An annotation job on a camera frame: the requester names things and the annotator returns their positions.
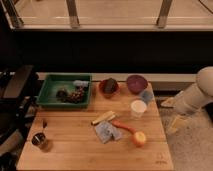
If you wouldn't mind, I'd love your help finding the wooden cutting board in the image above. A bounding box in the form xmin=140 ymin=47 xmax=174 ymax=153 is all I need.
xmin=17 ymin=82 xmax=174 ymax=171

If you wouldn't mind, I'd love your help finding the blue small cup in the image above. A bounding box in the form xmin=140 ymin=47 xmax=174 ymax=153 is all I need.
xmin=140 ymin=90 xmax=153 ymax=104

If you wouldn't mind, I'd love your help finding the black chair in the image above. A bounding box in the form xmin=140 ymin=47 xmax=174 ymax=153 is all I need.
xmin=0 ymin=65 xmax=38 ymax=145

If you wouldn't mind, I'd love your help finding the purple bowl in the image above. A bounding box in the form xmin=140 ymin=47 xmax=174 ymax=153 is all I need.
xmin=126 ymin=75 xmax=148 ymax=94

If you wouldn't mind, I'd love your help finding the white cup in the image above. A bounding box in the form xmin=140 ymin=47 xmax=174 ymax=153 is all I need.
xmin=130 ymin=100 xmax=147 ymax=119

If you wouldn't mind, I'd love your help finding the bunch of dark grapes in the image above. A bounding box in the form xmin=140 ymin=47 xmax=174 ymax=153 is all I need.
xmin=65 ymin=87 xmax=85 ymax=103

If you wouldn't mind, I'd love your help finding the yellow wooden block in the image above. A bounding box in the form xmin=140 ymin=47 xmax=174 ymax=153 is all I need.
xmin=91 ymin=111 xmax=116 ymax=125

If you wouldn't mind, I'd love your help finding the light blue object in tray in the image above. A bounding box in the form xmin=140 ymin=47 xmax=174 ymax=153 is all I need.
xmin=73 ymin=80 xmax=89 ymax=87

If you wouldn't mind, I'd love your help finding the orange fruit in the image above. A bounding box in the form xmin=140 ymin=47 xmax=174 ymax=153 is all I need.
xmin=132 ymin=131 xmax=147 ymax=147

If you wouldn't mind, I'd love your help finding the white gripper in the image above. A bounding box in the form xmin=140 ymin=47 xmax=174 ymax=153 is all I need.
xmin=161 ymin=91 xmax=194 ymax=133

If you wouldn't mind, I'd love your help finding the blue grey cloth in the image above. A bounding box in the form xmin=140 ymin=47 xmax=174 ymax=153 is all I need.
xmin=95 ymin=121 xmax=122 ymax=144

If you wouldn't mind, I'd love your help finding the orange carrot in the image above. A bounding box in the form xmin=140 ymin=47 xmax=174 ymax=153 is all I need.
xmin=111 ymin=120 xmax=135 ymax=133

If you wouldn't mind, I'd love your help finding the red bowl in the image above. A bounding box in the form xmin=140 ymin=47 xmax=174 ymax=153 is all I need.
xmin=99 ymin=78 xmax=119 ymax=98

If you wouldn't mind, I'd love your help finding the green plastic tray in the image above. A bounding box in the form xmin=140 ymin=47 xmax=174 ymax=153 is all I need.
xmin=37 ymin=74 xmax=92 ymax=109

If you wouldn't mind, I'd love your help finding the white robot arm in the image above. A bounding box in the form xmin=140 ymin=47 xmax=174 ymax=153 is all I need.
xmin=161 ymin=66 xmax=213 ymax=134

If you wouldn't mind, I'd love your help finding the dark object in red bowl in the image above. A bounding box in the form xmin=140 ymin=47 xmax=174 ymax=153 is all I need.
xmin=103 ymin=78 xmax=116 ymax=94

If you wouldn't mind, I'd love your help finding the dark round object in tray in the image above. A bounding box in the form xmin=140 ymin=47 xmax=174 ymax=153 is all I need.
xmin=56 ymin=89 xmax=68 ymax=99

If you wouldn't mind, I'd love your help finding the metal tin can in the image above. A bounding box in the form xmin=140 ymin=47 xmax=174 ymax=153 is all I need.
xmin=31 ymin=132 xmax=48 ymax=151

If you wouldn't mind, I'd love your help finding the small dark fork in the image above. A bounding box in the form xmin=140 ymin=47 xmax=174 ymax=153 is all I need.
xmin=42 ymin=119 xmax=47 ymax=130

